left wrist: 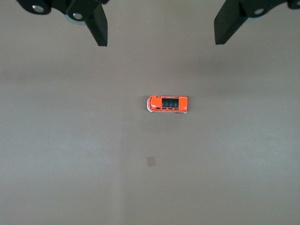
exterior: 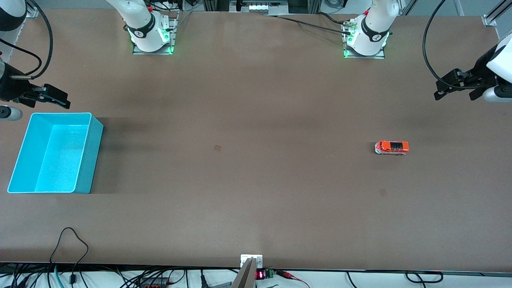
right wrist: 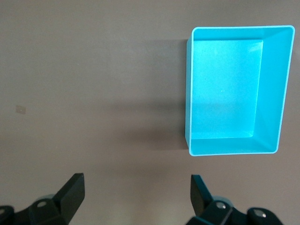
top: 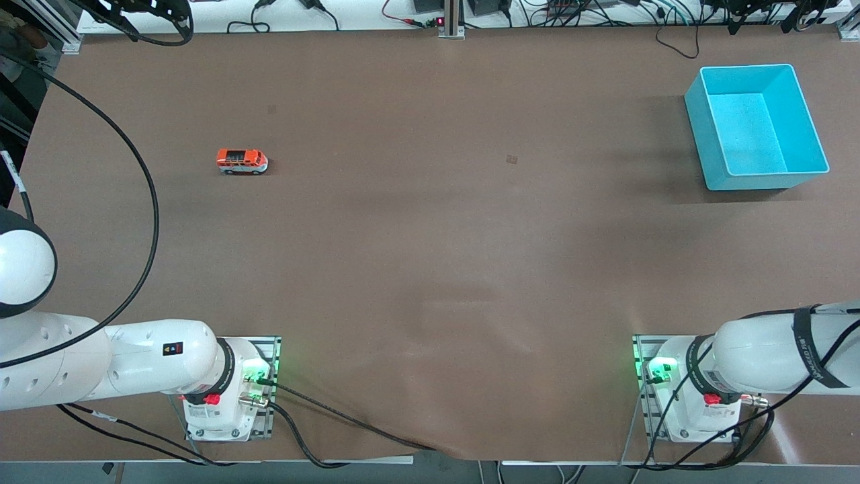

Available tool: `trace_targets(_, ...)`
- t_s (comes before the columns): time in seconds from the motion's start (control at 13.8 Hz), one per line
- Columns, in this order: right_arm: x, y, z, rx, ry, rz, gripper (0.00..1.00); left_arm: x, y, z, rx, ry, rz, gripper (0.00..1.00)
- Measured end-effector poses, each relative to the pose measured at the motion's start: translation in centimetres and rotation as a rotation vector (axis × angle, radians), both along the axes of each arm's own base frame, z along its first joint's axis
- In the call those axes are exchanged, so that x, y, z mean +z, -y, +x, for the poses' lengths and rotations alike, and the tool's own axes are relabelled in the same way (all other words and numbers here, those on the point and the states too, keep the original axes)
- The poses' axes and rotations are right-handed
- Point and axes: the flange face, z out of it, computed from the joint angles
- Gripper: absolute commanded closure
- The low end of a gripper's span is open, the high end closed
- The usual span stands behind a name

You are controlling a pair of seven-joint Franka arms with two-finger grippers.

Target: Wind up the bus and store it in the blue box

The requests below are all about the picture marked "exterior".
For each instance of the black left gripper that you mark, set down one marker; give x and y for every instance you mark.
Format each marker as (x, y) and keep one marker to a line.
(481, 68)

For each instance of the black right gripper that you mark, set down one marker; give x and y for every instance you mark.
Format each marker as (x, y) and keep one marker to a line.
(8, 88)

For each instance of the orange toy bus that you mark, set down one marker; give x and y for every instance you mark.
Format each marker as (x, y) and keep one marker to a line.
(394, 146)

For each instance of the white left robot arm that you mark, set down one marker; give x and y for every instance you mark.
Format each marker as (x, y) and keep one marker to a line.
(374, 24)

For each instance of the blue plastic box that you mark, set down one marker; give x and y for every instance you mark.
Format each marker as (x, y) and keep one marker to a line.
(60, 160)

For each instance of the black power strip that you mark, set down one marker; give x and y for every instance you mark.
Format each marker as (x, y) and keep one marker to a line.
(154, 283)

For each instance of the grey background device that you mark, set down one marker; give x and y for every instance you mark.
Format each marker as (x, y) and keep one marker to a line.
(258, 7)

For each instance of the green terminal block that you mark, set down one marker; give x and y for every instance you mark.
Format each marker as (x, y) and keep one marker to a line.
(270, 274)

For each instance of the red digit display module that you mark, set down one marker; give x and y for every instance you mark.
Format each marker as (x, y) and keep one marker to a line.
(260, 274)

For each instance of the aluminium frame profile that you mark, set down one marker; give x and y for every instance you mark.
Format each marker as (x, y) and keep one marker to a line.
(488, 20)

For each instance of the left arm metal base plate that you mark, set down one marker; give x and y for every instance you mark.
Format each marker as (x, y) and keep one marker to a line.
(364, 56)

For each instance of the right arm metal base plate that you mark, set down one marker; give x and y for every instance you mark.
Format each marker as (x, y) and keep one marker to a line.
(152, 52)

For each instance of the white mounting bracket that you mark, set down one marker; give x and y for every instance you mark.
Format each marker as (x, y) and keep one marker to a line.
(256, 258)

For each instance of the grey metal camera bar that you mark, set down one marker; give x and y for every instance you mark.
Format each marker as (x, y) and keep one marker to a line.
(244, 278)

